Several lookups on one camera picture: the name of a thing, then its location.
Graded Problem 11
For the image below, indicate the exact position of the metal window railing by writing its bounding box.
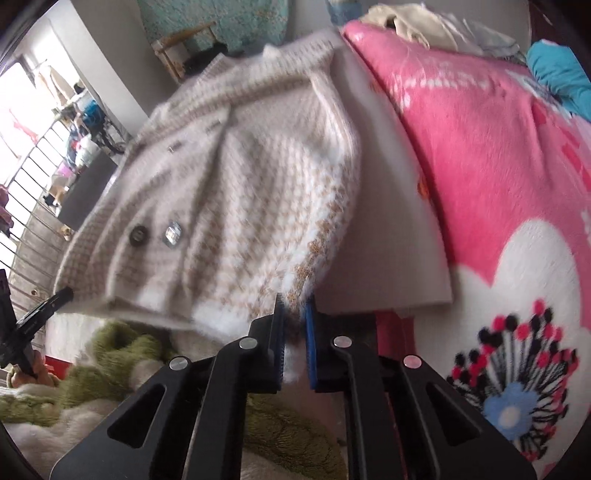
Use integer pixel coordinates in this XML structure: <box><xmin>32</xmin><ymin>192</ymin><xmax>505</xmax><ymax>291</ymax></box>
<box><xmin>0</xmin><ymin>106</ymin><xmax>70</xmax><ymax>319</ymax></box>

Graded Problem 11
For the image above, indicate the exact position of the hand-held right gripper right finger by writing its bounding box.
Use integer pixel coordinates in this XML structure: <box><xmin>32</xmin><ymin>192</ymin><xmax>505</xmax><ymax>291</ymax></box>
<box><xmin>302</xmin><ymin>305</ymin><xmax>539</xmax><ymax>480</ymax></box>

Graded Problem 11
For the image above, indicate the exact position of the beige clothes pile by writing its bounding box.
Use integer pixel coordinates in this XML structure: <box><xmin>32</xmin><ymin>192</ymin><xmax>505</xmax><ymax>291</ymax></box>
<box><xmin>360</xmin><ymin>4</ymin><xmax>462</xmax><ymax>51</ymax></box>

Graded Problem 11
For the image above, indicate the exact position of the person's left hand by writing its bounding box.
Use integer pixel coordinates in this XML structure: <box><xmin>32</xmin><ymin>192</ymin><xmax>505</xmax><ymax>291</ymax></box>
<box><xmin>7</xmin><ymin>353</ymin><xmax>58</xmax><ymax>388</ymax></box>

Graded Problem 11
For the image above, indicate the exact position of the red box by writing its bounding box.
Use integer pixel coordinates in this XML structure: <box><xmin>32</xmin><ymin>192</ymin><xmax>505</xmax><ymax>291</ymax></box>
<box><xmin>41</xmin><ymin>355</ymin><xmax>77</xmax><ymax>377</ymax></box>

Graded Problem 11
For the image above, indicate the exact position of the pink floral blanket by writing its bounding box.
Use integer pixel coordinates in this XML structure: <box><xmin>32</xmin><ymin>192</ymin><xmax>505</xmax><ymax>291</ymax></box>
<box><xmin>342</xmin><ymin>21</ymin><xmax>591</xmax><ymax>480</ymax></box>

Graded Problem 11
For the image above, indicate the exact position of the light grey cloth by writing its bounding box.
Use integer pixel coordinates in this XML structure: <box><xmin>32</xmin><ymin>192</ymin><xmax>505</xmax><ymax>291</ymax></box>
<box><xmin>443</xmin><ymin>11</ymin><xmax>527</xmax><ymax>58</ymax></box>

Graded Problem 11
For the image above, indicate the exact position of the black bag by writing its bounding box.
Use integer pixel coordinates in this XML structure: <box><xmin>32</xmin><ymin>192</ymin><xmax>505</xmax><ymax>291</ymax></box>
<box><xmin>185</xmin><ymin>41</ymin><xmax>229</xmax><ymax>75</ymax></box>

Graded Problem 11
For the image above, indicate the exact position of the dark cabinet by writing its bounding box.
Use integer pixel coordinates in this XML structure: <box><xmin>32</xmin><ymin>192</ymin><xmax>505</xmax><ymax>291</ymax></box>
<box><xmin>58</xmin><ymin>152</ymin><xmax>118</xmax><ymax>232</ymax></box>

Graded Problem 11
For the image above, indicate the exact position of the wheelchair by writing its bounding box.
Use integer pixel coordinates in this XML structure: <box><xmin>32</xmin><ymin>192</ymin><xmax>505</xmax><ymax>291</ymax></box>
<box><xmin>85</xmin><ymin>99</ymin><xmax>127</xmax><ymax>155</ymax></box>

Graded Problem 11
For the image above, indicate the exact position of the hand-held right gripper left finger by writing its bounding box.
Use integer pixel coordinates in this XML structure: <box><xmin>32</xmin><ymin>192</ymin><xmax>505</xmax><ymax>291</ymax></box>
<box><xmin>48</xmin><ymin>293</ymin><xmax>287</xmax><ymax>480</ymax></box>

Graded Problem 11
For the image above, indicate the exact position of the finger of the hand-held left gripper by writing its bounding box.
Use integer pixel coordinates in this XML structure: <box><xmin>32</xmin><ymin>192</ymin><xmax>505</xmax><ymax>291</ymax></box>
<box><xmin>16</xmin><ymin>286</ymin><xmax>75</xmax><ymax>334</ymax></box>

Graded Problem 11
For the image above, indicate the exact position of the teal floral cloth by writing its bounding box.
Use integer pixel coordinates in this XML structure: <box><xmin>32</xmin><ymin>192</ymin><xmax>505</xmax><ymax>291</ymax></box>
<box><xmin>136</xmin><ymin>0</ymin><xmax>296</xmax><ymax>51</ymax></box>

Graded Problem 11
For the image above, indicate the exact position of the beige houndstooth coat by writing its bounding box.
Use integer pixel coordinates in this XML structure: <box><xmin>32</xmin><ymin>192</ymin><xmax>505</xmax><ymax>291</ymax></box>
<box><xmin>54</xmin><ymin>34</ymin><xmax>365</xmax><ymax>384</ymax></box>

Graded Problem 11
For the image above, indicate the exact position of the green fluffy cloth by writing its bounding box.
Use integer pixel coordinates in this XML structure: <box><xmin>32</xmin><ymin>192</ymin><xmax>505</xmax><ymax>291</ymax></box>
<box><xmin>0</xmin><ymin>320</ymin><xmax>347</xmax><ymax>480</ymax></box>

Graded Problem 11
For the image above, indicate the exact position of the wooden chair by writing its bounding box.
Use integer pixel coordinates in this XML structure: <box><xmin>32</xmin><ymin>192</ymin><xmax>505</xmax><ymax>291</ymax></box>
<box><xmin>150</xmin><ymin>21</ymin><xmax>232</xmax><ymax>84</ymax></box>

